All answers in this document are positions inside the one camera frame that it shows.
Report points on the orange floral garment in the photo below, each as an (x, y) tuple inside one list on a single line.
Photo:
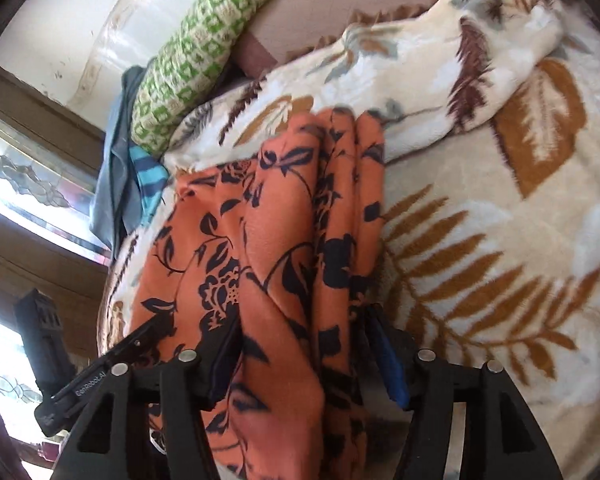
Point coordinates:
[(280, 240)]

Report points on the pink bed sheet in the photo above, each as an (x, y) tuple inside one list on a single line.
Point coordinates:
[(340, 5)]

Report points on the cream leaf printed blanket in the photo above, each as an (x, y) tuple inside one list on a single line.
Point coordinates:
[(505, 200)]

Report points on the green patterned pillow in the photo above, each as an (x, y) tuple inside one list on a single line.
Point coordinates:
[(200, 50)]

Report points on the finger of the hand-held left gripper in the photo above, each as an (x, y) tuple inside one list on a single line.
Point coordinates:
[(142, 337)]

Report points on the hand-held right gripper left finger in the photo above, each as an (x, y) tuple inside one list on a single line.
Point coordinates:
[(226, 365)]

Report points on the teal striped cloth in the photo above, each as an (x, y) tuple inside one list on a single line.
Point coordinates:
[(147, 180)]

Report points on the stained glass window pane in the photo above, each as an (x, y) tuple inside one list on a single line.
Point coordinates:
[(25, 175), (7, 380)]

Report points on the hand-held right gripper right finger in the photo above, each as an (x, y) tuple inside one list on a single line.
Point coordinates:
[(392, 370)]

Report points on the grey-blue cloth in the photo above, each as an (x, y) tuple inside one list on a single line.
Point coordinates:
[(115, 170)]

